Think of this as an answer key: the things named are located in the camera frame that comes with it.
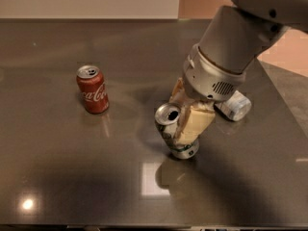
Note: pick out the silver grey gripper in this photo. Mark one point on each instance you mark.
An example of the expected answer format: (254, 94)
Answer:
(208, 78)

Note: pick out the green white 7up can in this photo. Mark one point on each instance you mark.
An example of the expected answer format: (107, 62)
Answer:
(166, 121)

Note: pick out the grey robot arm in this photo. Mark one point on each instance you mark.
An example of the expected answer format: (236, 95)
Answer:
(216, 66)

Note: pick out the red Coca-Cola can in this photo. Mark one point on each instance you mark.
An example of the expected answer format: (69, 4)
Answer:
(91, 83)

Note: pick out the clear plastic water bottle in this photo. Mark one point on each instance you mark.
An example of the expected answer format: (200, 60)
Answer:
(236, 107)

